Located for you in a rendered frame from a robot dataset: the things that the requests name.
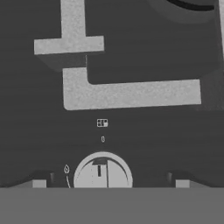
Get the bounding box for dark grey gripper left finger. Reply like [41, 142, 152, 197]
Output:
[7, 170, 56, 189]

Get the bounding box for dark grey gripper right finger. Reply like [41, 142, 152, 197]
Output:
[165, 170, 218, 189]

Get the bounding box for dark round hob burner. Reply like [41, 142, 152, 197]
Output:
[145, 0, 221, 26]

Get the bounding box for white round hob knob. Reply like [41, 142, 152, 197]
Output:
[73, 150, 134, 189]

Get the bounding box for grey hob grate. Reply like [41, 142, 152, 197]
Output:
[33, 0, 224, 112]

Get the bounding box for black hob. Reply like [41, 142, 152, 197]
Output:
[0, 0, 224, 189]

